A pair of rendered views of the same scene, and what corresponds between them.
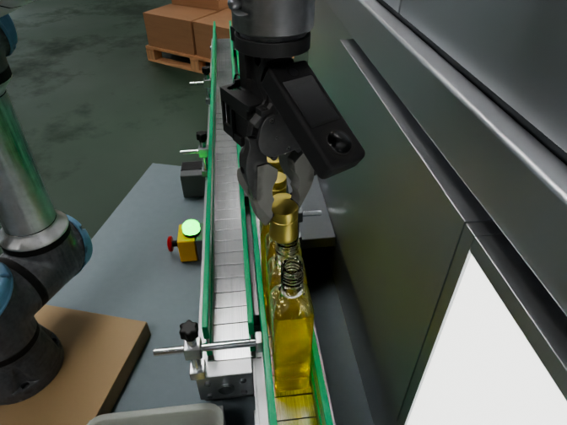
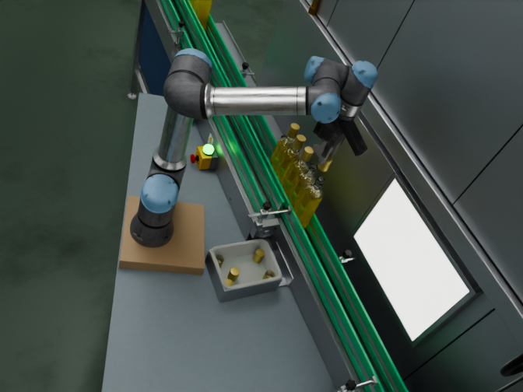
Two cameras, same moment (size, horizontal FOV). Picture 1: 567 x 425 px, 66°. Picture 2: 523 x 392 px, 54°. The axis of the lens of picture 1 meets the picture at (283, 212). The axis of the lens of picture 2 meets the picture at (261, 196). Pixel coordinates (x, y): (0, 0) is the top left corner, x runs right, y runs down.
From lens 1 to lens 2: 127 cm
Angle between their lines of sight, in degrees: 25
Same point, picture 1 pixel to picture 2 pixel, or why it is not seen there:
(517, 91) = (411, 141)
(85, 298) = not seen: hidden behind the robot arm
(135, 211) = (149, 133)
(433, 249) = (380, 176)
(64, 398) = (184, 243)
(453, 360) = (384, 208)
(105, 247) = (144, 159)
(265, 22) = (351, 113)
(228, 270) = not seen: hidden behind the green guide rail
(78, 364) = (181, 227)
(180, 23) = not seen: outside the picture
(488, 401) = (395, 215)
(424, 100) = (381, 130)
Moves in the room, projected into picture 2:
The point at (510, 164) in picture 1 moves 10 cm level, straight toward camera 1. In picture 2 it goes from (408, 160) to (406, 182)
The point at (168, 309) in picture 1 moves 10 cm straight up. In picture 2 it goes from (205, 198) to (209, 182)
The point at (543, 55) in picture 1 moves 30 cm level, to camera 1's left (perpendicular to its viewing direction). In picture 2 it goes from (418, 136) to (328, 134)
